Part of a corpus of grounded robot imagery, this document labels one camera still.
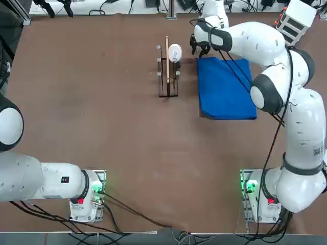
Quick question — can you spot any black wire cup rack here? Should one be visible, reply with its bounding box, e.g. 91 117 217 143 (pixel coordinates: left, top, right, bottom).
156 35 182 98

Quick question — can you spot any black cable across table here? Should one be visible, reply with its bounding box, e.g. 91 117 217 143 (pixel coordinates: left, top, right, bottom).
102 192 181 229

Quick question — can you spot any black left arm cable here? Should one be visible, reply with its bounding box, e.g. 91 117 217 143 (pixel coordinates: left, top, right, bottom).
10 192 131 235

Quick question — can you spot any aluminium camera post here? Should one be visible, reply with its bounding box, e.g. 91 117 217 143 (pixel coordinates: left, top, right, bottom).
166 0 177 19

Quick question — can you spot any black tripod leg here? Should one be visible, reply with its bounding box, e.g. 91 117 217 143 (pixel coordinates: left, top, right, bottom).
32 0 56 18
58 0 74 17

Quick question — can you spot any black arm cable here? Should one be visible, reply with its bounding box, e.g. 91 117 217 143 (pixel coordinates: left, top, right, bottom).
10 192 131 235
190 19 294 194

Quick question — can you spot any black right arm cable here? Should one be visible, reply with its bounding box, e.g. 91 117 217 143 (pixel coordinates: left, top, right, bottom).
190 19 294 194

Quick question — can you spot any white paper cup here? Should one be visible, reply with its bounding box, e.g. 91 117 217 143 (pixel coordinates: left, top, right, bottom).
167 43 183 63

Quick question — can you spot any blue towel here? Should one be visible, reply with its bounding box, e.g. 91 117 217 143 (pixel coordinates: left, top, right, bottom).
196 57 258 120

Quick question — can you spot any white slotted switch box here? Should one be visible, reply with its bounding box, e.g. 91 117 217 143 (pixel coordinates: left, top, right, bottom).
274 0 317 46

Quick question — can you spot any aluminium frame profile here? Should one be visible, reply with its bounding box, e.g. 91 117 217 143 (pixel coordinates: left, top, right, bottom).
12 0 32 26

